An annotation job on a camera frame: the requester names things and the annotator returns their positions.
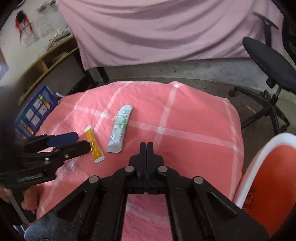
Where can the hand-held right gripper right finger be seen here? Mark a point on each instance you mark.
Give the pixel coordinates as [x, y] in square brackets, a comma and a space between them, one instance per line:
[150, 162]

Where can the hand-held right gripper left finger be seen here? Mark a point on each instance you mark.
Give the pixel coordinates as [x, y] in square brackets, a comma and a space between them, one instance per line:
[143, 162]

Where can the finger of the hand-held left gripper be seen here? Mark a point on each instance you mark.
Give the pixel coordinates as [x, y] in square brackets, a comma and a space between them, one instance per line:
[76, 148]
[64, 138]

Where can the yellow orange sachet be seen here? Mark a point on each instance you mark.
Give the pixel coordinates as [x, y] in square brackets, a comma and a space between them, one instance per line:
[94, 148]

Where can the green and white sachet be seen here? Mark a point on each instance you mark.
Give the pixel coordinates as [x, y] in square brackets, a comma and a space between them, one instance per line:
[120, 127]

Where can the orange bin with white rim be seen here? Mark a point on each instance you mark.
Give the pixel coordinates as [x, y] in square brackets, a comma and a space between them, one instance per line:
[272, 185]

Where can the person's left hand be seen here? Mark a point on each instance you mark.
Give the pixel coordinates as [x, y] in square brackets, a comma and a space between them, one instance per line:
[31, 200]

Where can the blue cardboard box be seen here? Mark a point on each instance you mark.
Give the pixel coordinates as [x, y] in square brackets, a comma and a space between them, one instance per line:
[34, 111]

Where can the pink plaid blanket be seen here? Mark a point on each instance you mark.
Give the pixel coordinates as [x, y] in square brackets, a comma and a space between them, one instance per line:
[185, 139]

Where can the wooden desk shelf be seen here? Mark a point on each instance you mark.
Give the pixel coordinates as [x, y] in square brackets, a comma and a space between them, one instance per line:
[41, 62]

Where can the stack of papers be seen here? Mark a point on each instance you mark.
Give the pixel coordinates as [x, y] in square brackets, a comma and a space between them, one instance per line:
[60, 56]

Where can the stack of books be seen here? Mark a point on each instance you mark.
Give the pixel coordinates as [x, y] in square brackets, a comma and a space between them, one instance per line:
[59, 38]

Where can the red black hanging decoration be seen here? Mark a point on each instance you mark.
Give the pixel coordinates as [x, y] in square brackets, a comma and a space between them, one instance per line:
[22, 20]

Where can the pink hanging sheet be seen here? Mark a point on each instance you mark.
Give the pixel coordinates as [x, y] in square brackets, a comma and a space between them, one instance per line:
[161, 34]

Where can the black mesh office chair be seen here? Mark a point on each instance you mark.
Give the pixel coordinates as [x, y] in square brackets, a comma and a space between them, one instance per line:
[266, 58]

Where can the paper wall calendar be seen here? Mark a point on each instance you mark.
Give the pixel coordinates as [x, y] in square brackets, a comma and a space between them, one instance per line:
[44, 27]

